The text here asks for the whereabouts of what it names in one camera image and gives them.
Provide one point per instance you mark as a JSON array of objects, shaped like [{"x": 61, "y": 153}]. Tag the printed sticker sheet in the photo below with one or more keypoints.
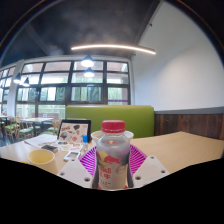
[{"x": 68, "y": 145}]

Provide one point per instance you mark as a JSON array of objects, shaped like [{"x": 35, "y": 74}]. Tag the red-capped clear drink bottle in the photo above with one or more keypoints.
[{"x": 112, "y": 163}]

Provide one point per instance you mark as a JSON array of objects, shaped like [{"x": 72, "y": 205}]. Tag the large dark-framed window wall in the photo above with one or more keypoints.
[{"x": 56, "y": 78}]

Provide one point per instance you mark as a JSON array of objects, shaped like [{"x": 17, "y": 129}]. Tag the white paper sheet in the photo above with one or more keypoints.
[{"x": 40, "y": 140}]

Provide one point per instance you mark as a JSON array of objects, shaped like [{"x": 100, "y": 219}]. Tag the group of green-seated wooden chairs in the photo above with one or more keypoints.
[{"x": 10, "y": 128}]

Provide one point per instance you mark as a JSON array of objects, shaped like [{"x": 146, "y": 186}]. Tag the small white device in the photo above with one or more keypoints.
[{"x": 72, "y": 155}]

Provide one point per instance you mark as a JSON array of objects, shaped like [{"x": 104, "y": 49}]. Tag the long curved ceiling light strip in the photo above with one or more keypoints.
[{"x": 113, "y": 46}]

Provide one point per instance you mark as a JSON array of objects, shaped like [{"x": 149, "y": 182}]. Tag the green upholstered bench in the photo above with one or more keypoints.
[{"x": 140, "y": 118}]

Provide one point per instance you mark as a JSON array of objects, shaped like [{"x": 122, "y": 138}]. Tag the small blue-capped bottle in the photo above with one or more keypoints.
[{"x": 85, "y": 141}]

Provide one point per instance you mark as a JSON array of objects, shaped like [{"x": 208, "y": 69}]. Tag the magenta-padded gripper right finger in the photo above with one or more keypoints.
[{"x": 151, "y": 170}]

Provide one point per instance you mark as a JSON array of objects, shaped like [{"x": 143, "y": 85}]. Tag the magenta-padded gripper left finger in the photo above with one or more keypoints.
[{"x": 76, "y": 173}]

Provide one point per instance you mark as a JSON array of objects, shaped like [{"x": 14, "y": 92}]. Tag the black sticker-covered tablet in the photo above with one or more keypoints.
[{"x": 74, "y": 131}]

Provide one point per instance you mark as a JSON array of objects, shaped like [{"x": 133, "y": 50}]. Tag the pale yellow mug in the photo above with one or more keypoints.
[{"x": 41, "y": 160}]

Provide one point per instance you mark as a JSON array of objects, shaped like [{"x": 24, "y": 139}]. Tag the group of pendant lamps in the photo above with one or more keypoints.
[{"x": 87, "y": 62}]

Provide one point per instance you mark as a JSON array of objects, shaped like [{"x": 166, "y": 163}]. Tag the square wooden dining table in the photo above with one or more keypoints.
[{"x": 36, "y": 119}]

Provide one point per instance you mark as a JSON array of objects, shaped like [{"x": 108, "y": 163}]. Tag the small dark box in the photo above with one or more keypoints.
[{"x": 49, "y": 148}]

